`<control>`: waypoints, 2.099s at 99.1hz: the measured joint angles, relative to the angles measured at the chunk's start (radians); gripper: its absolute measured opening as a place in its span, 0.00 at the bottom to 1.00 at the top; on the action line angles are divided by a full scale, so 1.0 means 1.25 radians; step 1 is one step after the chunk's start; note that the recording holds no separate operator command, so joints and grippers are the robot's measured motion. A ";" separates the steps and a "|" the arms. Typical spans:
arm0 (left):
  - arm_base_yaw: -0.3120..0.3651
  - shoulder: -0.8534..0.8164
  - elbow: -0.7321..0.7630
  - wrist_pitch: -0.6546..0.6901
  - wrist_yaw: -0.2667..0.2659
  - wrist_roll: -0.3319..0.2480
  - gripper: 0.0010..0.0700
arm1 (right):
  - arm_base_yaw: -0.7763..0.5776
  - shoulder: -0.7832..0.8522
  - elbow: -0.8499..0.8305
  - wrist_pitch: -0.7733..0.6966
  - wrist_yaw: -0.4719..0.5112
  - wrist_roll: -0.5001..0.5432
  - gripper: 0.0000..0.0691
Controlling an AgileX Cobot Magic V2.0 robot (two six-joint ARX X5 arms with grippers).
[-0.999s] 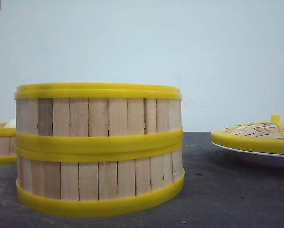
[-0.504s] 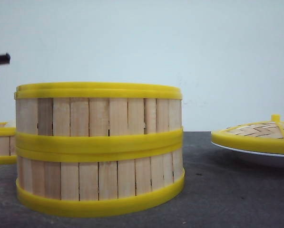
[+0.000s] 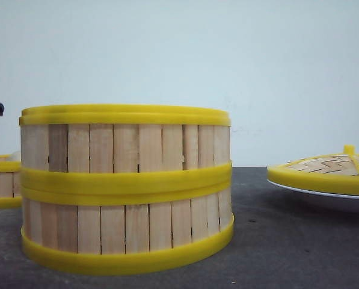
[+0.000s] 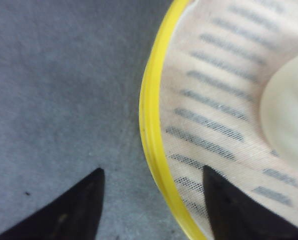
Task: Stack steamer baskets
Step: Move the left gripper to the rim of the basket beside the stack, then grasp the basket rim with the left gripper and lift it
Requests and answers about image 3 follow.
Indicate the bamboo steamer basket yellow rims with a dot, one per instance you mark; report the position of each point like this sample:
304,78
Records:
113,149

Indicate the woven bamboo steamer lid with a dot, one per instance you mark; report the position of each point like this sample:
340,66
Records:
334,174

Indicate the white steamed bun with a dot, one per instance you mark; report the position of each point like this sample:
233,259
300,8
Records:
15,156

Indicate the white plate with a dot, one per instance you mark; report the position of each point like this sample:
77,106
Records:
332,201

